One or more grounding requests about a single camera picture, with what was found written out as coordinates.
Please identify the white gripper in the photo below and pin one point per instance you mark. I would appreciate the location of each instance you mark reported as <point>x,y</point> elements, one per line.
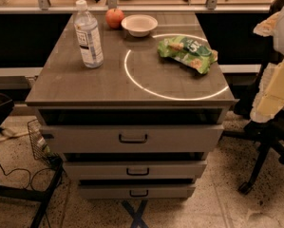
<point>269,100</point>

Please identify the clear plastic water bottle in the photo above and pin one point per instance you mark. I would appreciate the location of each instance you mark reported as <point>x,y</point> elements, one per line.
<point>88,35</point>

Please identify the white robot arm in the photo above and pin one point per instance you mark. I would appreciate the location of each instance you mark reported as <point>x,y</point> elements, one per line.
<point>278,37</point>

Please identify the black office chair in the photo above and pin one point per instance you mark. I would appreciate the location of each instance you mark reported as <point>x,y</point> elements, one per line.
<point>269,135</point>

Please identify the green chip bag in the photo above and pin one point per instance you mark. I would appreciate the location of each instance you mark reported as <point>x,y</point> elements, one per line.
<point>189,52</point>

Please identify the grey drawer cabinet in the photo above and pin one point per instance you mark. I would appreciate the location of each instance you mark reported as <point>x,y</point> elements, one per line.
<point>134,86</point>

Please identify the white paper bowl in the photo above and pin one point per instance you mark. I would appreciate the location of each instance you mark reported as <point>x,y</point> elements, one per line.
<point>139,25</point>

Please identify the red apple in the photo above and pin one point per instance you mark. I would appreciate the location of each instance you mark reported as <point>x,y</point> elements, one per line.
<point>114,17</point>

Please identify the blue tape cross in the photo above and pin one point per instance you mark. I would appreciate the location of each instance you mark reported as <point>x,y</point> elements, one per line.
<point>136,214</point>

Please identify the black side table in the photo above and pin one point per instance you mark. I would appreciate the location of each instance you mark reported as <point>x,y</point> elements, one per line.
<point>21,177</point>

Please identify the top drawer with handle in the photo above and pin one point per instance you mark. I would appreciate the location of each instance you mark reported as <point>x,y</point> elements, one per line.
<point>131,138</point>

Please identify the drawer with handle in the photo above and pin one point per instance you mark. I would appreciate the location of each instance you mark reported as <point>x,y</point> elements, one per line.
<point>140,191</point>
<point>131,138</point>
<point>134,170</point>

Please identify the middle drawer with handle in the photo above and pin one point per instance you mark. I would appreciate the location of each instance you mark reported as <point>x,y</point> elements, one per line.
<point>134,170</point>

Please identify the bottom drawer with handle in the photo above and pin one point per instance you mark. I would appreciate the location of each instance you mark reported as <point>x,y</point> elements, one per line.
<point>140,191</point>

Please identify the wire mesh basket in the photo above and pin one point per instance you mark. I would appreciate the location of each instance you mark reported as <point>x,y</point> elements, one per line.
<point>40,149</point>

